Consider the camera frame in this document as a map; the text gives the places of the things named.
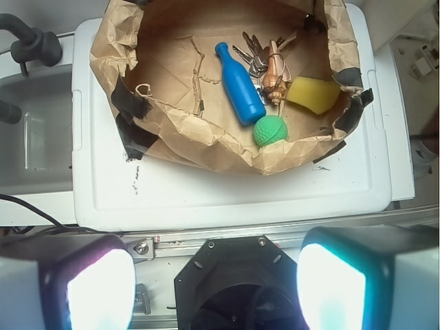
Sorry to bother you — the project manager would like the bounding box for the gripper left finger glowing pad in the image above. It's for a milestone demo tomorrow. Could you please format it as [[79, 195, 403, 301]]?
[[1, 234, 135, 329]]

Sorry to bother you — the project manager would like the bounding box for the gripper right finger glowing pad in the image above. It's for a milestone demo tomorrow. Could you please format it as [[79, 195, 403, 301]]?
[[296, 226, 439, 329]]

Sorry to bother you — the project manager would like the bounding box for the green ball sponge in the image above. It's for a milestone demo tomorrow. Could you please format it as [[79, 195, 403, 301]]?
[[253, 115, 288, 147]]

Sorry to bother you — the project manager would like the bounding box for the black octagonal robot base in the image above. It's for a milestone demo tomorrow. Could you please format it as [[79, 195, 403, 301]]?
[[174, 236, 308, 329]]

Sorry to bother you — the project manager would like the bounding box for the yellow sponge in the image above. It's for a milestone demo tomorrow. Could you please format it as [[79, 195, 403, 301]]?
[[285, 76, 341, 115]]

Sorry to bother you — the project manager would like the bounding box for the white plastic bin lid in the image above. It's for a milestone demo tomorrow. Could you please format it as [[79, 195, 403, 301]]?
[[72, 4, 392, 231]]

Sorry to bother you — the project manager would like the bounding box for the blue plastic bottle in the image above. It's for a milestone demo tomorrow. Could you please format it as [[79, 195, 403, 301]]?
[[214, 42, 266, 127]]

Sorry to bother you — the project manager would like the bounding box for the brown spiral seashell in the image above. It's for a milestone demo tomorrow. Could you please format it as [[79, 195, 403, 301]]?
[[263, 40, 288, 105]]

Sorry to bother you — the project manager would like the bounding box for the crumpled brown paper bag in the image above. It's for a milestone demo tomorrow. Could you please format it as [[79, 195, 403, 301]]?
[[90, 1, 373, 175]]

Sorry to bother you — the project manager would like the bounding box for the bunch of silver keys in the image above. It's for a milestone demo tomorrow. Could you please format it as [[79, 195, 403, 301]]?
[[232, 32, 269, 78]]

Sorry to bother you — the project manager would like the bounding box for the silver corner bracket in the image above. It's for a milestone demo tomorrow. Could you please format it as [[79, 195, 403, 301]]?
[[126, 237, 155, 263]]

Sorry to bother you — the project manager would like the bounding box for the black cable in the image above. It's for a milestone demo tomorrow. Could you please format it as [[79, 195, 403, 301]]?
[[0, 193, 121, 236]]

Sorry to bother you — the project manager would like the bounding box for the aluminium extrusion rail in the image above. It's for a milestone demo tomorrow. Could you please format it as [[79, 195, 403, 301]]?
[[123, 206, 439, 258]]

